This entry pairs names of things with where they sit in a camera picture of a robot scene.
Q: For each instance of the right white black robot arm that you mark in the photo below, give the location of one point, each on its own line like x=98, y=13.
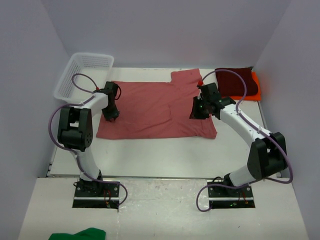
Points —
x=267, y=153

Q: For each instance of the folded dark red shirt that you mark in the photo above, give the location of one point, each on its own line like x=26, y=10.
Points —
x=230, y=85

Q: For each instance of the pink t shirt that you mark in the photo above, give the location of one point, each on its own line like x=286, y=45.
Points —
x=158, y=110

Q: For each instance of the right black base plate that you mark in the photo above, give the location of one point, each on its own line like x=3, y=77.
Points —
x=226, y=198

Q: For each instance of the folded orange shirt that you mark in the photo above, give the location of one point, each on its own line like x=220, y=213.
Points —
x=253, y=89

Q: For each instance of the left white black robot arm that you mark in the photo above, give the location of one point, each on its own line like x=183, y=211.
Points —
x=75, y=131

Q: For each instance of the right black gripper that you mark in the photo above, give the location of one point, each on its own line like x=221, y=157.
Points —
x=195, y=114

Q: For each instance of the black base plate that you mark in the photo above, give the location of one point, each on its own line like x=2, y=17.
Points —
x=95, y=195
x=226, y=198

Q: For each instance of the white plastic basket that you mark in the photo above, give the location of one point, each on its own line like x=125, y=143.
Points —
x=84, y=73

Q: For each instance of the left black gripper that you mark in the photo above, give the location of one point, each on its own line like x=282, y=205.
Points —
x=114, y=114

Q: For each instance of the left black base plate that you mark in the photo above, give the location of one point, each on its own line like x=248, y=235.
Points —
x=95, y=195

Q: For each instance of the green cloth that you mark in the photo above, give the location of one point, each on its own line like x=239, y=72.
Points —
x=87, y=234

